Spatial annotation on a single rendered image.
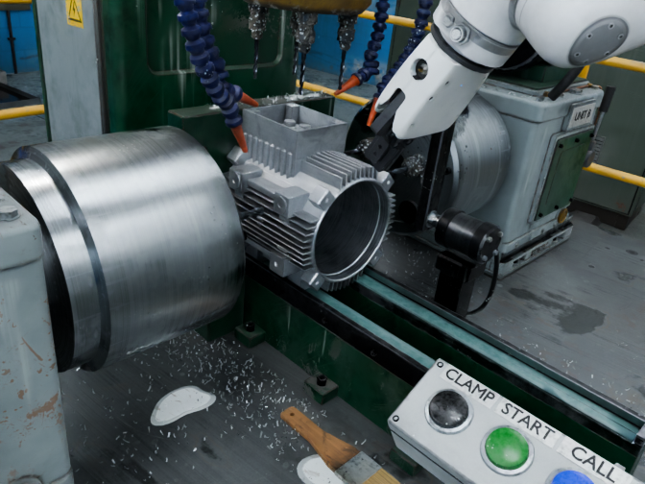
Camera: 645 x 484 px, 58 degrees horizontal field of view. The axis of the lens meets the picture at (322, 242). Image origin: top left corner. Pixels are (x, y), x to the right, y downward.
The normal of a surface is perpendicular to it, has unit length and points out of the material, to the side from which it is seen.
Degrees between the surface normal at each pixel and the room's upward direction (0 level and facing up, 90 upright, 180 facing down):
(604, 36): 110
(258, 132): 90
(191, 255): 73
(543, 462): 28
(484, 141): 58
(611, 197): 90
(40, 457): 90
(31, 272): 90
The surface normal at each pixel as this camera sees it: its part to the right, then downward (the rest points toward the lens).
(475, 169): 0.71, 0.18
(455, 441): -0.24, -0.66
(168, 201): 0.58, -0.32
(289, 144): -0.71, 0.26
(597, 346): 0.10, -0.89
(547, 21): -0.85, 0.18
